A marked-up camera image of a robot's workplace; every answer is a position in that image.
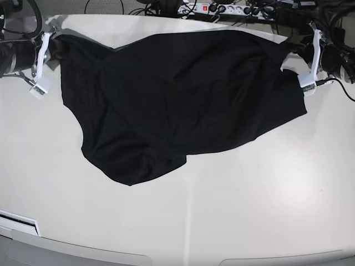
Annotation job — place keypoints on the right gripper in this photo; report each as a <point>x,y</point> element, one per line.
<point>25,58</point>

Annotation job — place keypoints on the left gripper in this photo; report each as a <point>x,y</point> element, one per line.
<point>328,57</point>

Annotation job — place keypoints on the black t-shirt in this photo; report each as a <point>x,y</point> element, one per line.
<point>145,107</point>

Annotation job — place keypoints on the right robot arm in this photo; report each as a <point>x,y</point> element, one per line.
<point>9,7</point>

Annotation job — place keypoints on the black power adapter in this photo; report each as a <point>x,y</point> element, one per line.
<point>292,18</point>

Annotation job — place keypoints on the white power strip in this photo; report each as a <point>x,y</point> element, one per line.
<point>227,10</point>

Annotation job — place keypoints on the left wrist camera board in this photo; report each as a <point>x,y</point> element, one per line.
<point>307,84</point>

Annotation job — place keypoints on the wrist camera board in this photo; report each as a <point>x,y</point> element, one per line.
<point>39,89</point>
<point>307,84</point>

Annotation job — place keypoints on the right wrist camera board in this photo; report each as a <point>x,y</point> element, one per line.
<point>39,89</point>

